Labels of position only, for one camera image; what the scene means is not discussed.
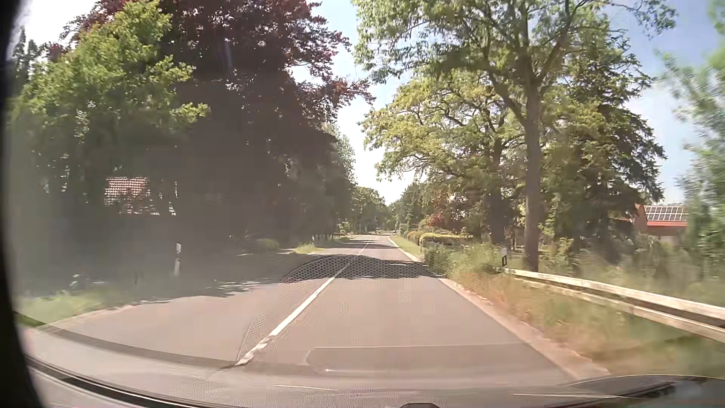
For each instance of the trimmed green hedge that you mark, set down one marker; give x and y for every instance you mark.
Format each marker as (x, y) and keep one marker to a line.
(439, 238)

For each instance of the grey asphalt road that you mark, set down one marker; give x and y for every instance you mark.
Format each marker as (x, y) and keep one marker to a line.
(385, 306)

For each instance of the road markings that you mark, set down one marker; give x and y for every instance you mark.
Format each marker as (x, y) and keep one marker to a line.
(294, 315)

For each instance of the row of trees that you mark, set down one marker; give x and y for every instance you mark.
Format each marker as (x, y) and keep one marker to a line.
(187, 113)
(527, 113)

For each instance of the car's own bonnet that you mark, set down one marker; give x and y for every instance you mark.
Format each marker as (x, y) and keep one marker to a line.
(362, 394)

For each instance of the grass verge with tall weeds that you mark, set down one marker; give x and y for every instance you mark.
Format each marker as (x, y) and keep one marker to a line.
(566, 317)

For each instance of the red tiled roof building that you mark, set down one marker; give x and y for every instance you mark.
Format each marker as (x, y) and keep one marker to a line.
(127, 191)

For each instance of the shaded grass verge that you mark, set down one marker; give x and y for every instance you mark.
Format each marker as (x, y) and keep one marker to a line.
(85, 300)

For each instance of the red building with solar roof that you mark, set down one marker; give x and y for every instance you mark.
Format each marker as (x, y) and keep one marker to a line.
(662, 218)

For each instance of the white marker post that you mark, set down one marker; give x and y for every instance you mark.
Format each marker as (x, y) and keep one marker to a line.
(503, 255)
(177, 259)

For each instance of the grey metal guard rail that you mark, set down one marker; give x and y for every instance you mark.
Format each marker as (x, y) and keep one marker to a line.
(623, 293)

